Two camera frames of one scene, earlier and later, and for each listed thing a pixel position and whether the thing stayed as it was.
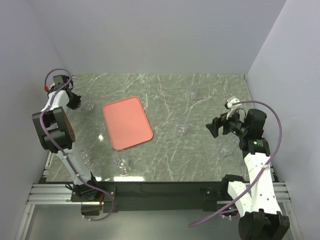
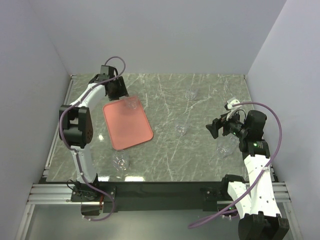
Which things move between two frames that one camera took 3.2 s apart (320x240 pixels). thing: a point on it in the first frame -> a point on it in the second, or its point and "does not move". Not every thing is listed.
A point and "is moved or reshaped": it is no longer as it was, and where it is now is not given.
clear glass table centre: (180, 130) does not move
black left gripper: (76, 103) -> (122, 90)
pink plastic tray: (127, 123) does not move
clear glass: (89, 105) is moved or reshaped
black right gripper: (213, 127) does not move
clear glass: (191, 94) does not move
